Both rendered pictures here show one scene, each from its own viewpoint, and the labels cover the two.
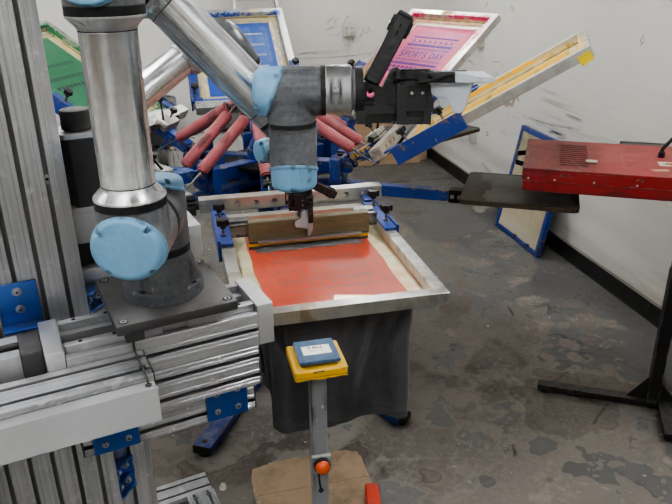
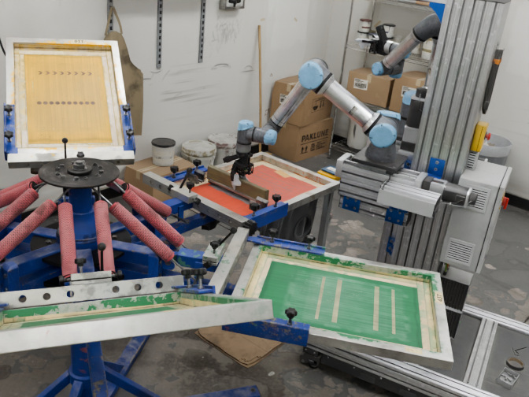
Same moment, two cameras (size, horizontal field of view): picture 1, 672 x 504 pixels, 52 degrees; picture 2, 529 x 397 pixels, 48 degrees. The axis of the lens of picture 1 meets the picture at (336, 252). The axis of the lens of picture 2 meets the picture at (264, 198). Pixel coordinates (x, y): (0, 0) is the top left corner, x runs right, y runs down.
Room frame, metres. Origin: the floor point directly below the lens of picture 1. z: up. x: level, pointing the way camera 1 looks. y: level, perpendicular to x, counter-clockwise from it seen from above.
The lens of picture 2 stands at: (3.81, 2.37, 2.22)
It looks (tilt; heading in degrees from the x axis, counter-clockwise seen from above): 24 degrees down; 231
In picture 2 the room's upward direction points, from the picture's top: 6 degrees clockwise
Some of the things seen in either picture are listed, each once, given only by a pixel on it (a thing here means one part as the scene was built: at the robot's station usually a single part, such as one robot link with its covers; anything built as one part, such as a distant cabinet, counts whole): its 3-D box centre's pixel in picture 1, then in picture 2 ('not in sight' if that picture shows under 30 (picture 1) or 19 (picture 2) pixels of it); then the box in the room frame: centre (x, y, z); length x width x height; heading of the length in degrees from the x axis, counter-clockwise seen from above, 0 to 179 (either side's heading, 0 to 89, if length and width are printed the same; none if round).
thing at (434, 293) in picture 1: (316, 254); (253, 185); (2.03, 0.06, 0.97); 0.79 x 0.58 x 0.04; 13
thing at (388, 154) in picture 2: not in sight; (382, 147); (1.65, 0.55, 1.31); 0.15 x 0.15 x 0.10
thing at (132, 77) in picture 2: not in sight; (115, 76); (1.94, -1.97, 1.06); 0.53 x 0.07 x 1.05; 13
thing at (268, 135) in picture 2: (275, 150); (265, 135); (2.08, 0.18, 1.30); 0.11 x 0.11 x 0.08; 38
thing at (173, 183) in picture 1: (153, 209); (413, 104); (1.20, 0.33, 1.42); 0.13 x 0.12 x 0.14; 1
